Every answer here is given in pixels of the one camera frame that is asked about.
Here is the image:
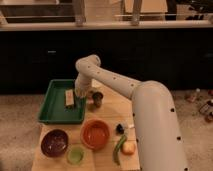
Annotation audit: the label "small dark metal cup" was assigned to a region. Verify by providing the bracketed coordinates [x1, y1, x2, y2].
[92, 92, 103, 108]

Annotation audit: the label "wooden board table top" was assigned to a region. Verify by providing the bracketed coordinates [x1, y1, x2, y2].
[31, 86, 140, 171]

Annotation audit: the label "small black object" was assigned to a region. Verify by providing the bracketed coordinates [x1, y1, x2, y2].
[116, 124, 125, 134]

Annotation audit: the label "small green bowl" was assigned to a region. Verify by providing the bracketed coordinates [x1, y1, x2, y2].
[67, 147, 84, 164]

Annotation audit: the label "bottle on floor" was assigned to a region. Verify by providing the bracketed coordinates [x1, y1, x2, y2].
[187, 88, 200, 103]

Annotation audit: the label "orange bowl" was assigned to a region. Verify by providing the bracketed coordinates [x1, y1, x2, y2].
[80, 119, 110, 151]

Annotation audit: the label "green plastic tray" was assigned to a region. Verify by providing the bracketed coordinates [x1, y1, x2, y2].
[38, 79, 86, 124]

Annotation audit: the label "dark purple bowl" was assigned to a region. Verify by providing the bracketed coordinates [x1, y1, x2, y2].
[41, 129, 69, 158]

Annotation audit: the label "green chili pepper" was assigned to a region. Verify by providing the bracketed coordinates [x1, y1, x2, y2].
[113, 134, 127, 165]

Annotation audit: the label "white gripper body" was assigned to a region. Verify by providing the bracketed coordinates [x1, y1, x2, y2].
[75, 75, 91, 98]

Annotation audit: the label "items on floor right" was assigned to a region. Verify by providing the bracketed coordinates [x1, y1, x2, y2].
[199, 89, 213, 123]

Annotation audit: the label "tan sponge block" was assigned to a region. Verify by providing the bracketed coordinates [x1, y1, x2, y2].
[65, 89, 74, 108]

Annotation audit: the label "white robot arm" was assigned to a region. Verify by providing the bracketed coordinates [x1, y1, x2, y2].
[75, 55, 190, 171]

